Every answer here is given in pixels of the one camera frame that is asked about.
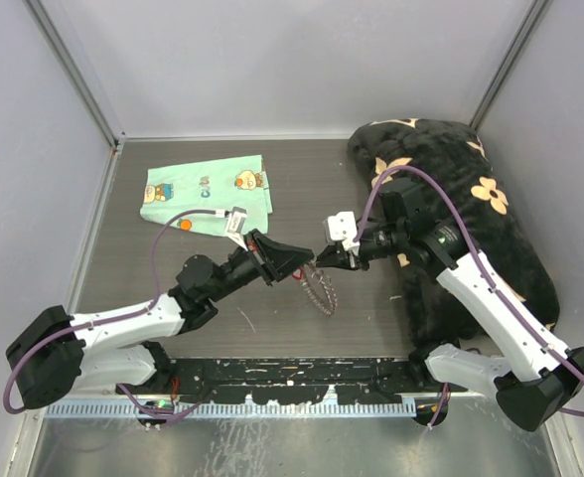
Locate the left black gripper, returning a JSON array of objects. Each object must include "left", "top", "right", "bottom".
[{"left": 207, "top": 229, "right": 313, "bottom": 303}]

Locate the red key tag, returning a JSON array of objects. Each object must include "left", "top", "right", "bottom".
[{"left": 292, "top": 268, "right": 306, "bottom": 282}]

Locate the metal keyring disc with rings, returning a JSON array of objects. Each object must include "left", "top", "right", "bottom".
[{"left": 296, "top": 262, "right": 338, "bottom": 316}]

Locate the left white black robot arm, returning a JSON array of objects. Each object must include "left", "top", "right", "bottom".
[{"left": 3, "top": 230, "right": 314, "bottom": 413}]

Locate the green cartoon print cloth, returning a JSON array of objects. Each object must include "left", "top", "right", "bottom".
[{"left": 140, "top": 155, "right": 273, "bottom": 233}]

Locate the black floral plush pillow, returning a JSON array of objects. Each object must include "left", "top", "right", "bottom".
[{"left": 347, "top": 118, "right": 560, "bottom": 346}]

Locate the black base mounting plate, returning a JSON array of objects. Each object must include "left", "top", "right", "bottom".
[{"left": 127, "top": 358, "right": 442, "bottom": 405}]

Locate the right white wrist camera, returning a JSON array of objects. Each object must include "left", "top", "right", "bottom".
[{"left": 323, "top": 211, "right": 360, "bottom": 253}]

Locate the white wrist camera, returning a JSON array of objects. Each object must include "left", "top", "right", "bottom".
[
  {"left": 224, "top": 207, "right": 247, "bottom": 249},
  {"left": 323, "top": 211, "right": 360, "bottom": 253}
]

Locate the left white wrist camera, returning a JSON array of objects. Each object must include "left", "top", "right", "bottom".
[{"left": 224, "top": 207, "right": 247, "bottom": 249}]

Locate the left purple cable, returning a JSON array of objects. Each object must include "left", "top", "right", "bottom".
[{"left": 2, "top": 208, "right": 231, "bottom": 414}]

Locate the white slotted cable duct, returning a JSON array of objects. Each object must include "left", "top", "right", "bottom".
[{"left": 45, "top": 397, "right": 417, "bottom": 419}]

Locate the right aluminium frame post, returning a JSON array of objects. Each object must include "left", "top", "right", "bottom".
[{"left": 470, "top": 0, "right": 552, "bottom": 130}]

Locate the aluminium frame post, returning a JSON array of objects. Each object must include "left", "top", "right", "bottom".
[
  {"left": 23, "top": 0, "right": 126, "bottom": 149},
  {"left": 470, "top": 0, "right": 552, "bottom": 130}
]

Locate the left aluminium frame post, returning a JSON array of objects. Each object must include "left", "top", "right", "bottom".
[{"left": 23, "top": 0, "right": 126, "bottom": 149}]

